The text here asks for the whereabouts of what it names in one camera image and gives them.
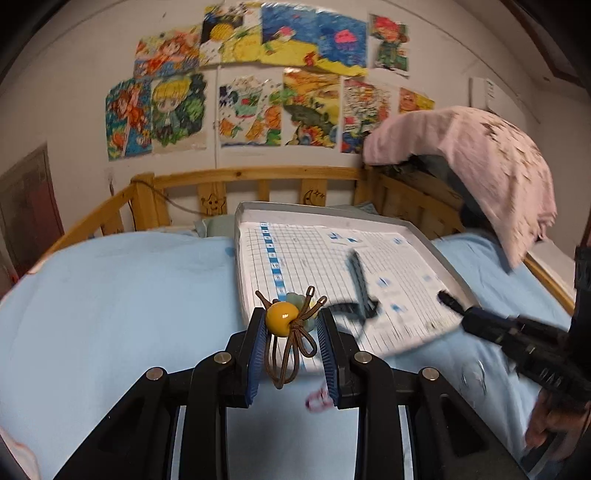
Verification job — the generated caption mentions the yellow bead brown hair tie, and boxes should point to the yellow bead brown hair tie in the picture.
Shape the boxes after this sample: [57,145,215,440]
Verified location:
[254,285,329,390]

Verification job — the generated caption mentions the person's right hand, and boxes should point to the person's right hand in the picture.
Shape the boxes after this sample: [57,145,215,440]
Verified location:
[525,390,590,460]

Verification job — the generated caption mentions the grey tray with grid paper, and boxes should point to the grey tray with grid paper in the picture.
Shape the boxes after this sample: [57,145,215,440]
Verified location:
[235,202,478,358]

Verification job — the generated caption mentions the pink hair clip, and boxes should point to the pink hair clip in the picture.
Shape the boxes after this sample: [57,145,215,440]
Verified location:
[305,387,334,413]

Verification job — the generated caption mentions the light blue bed sheet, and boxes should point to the light blue bed sheet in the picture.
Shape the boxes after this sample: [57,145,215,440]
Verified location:
[1,233,570,479]

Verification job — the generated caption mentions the pink floral blanket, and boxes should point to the pink floral blanket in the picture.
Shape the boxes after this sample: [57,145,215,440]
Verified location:
[363,106,557,268]

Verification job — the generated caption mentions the brown wooden door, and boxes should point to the brown wooden door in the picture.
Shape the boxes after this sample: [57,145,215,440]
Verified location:
[1,145,64,277]

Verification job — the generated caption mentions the white air conditioner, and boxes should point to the white air conditioner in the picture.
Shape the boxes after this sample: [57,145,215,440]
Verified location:
[469,77,540,130]

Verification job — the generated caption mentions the wooden bed frame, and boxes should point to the wooden bed frame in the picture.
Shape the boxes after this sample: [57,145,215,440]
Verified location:
[43,165,576,316]

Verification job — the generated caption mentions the colourful drawings on wall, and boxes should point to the colourful drawings on wall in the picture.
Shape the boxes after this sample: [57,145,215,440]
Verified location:
[105,1,435,161]

